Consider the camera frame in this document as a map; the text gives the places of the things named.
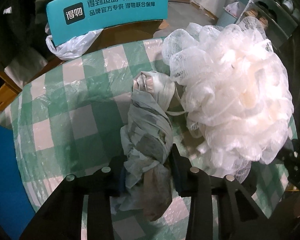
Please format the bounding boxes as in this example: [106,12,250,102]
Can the white mesh bath pouf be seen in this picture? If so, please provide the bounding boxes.
[162,16,294,182]

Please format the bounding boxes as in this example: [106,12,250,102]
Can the knotted grey white rag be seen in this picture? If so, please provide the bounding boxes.
[110,71,175,221]

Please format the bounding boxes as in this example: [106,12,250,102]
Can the blue cardboard box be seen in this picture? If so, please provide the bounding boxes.
[0,126,35,239]

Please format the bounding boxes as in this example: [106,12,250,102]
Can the green checkered tablecloth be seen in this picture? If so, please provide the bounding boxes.
[0,38,288,239]

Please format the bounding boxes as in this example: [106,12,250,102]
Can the white shoe rack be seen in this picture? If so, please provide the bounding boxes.
[217,0,300,50]

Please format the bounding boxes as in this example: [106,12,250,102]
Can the white plastic bag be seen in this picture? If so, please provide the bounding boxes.
[45,23,103,61]

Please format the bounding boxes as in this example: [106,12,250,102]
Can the hanging dark coats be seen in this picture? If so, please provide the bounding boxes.
[0,0,53,68]

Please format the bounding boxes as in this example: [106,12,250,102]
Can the teal shoe box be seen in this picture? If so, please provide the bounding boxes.
[46,0,168,46]

